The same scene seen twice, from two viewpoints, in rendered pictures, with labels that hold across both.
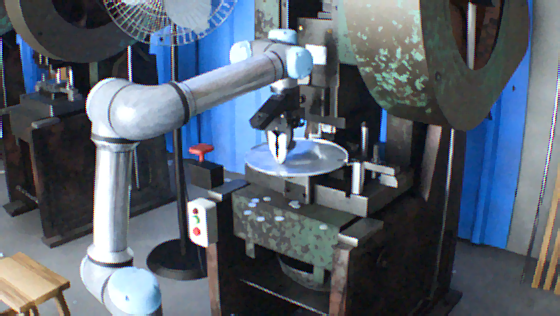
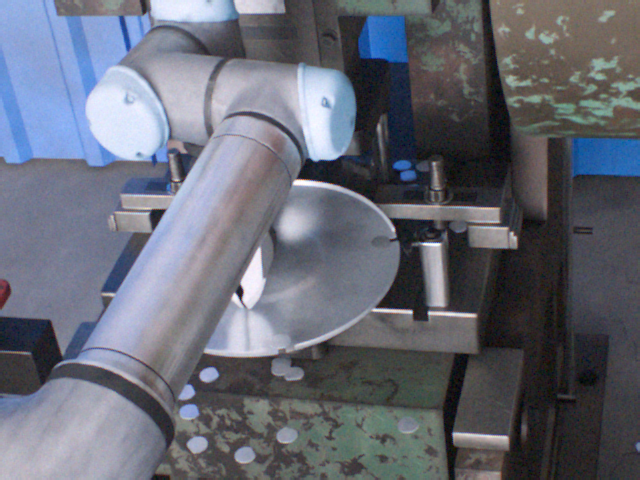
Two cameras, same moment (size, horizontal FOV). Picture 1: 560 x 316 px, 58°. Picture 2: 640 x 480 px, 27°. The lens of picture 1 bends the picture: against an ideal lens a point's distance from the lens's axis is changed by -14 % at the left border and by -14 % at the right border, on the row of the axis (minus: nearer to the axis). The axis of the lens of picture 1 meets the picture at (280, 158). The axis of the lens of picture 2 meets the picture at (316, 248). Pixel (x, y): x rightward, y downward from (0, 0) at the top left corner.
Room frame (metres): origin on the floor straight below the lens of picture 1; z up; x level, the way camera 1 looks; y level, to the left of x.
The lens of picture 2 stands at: (0.45, 0.30, 1.66)
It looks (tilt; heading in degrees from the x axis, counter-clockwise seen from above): 37 degrees down; 340
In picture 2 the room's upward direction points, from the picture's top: 9 degrees counter-clockwise
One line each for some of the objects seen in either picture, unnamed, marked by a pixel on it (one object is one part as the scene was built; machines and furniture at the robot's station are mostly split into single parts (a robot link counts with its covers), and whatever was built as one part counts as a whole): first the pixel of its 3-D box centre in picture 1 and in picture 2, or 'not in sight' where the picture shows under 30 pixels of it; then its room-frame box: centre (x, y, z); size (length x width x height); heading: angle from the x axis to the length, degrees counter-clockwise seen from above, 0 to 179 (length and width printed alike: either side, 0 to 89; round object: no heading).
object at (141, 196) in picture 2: not in sight; (173, 186); (1.80, -0.02, 0.76); 0.17 x 0.06 x 0.10; 51
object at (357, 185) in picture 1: (357, 175); (434, 265); (1.49, -0.21, 0.75); 0.03 x 0.03 x 0.10; 51
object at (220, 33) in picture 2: (282, 50); (198, 38); (1.51, -0.01, 1.10); 0.09 x 0.08 x 0.11; 132
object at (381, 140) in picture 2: (364, 135); (379, 129); (1.69, -0.26, 0.81); 0.02 x 0.02 x 0.14; 51
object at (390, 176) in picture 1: (378, 161); (446, 195); (1.59, -0.29, 0.76); 0.17 x 0.06 x 0.10; 51
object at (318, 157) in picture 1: (296, 155); (265, 262); (1.56, -0.05, 0.79); 0.29 x 0.29 x 0.01
